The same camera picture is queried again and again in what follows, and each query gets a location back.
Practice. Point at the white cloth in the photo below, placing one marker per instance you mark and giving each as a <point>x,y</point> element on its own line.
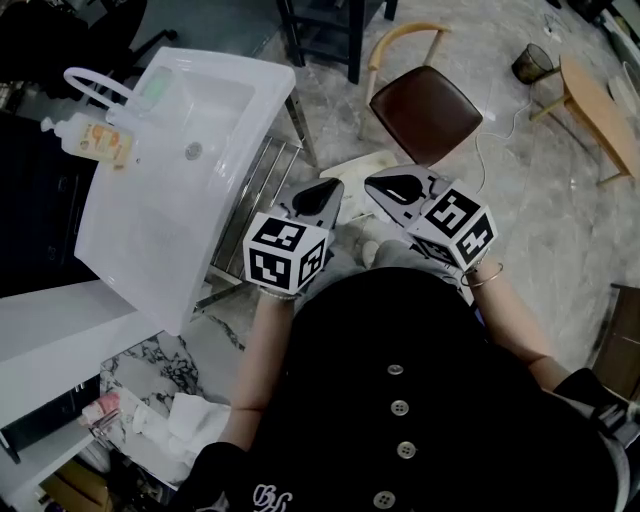
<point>195,420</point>

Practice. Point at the white curved faucet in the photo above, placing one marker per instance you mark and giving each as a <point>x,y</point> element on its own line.
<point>90,72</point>

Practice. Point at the marble pattern cabinet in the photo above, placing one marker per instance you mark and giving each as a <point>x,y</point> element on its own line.
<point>150,370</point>

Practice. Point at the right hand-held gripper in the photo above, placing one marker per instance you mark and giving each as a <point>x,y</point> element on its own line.
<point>455,225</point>

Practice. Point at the black mesh wastebasket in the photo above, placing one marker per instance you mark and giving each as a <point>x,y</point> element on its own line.
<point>532,62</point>

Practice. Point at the black office chair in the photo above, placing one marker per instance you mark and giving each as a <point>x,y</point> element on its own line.
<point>75,30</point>

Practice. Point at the brown cardboard box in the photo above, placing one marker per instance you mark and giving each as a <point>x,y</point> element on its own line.
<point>75,487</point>

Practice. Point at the oval wooden coffee table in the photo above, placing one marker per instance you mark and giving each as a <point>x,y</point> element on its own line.
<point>595,110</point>

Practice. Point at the white sink basin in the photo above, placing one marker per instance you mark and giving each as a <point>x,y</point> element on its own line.
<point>165,225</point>

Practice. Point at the person's white shoe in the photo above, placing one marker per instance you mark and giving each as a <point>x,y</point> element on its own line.
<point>370,252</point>

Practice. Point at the wooden chair with brown seat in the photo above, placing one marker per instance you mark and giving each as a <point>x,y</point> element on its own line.
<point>425,110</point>

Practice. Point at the dark table with white top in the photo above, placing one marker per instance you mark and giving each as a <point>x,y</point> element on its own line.
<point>355,50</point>

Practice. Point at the tall black appliance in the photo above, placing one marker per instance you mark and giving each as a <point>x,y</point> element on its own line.
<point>35,200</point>

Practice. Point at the dark wooden furniture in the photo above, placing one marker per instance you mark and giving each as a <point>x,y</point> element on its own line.
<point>622,345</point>

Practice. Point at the metal sink stand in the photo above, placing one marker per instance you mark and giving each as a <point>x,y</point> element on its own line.
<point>302,127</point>

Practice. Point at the person's right forearm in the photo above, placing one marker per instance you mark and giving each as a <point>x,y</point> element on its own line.
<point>510,325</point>

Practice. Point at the soap bottle with orange label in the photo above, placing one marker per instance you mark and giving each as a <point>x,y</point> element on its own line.
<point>100,140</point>

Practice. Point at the black cabinet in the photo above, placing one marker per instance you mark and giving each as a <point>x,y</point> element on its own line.
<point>50,415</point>

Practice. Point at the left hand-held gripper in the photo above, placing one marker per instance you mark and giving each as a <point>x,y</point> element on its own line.
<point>280,255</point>

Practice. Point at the cream plastic basket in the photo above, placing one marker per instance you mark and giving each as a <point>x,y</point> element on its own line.
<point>360,167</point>

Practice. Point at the person's left forearm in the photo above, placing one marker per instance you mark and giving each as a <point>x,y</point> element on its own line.
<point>260,360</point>

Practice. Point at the pink bottle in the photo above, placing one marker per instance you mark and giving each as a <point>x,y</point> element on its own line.
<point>102,406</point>

